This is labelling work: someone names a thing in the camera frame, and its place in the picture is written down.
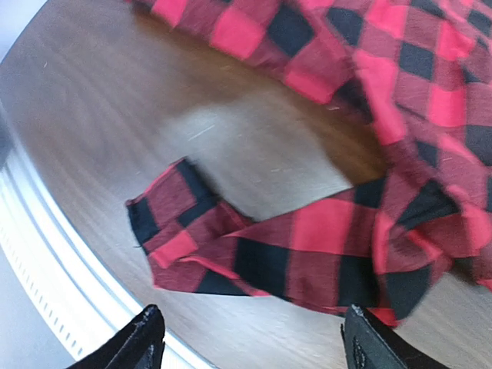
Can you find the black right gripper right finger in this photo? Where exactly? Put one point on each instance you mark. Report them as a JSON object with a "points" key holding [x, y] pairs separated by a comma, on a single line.
{"points": [[369, 343]]}

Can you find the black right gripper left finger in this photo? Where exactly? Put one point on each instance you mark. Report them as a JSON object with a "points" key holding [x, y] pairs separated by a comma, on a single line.
{"points": [[139, 344]]}

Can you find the red black plaid shirt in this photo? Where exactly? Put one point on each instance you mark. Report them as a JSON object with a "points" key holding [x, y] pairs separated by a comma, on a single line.
{"points": [[412, 80]]}

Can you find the aluminium front rail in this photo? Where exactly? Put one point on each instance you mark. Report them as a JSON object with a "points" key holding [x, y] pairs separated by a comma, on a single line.
{"points": [[79, 300]]}

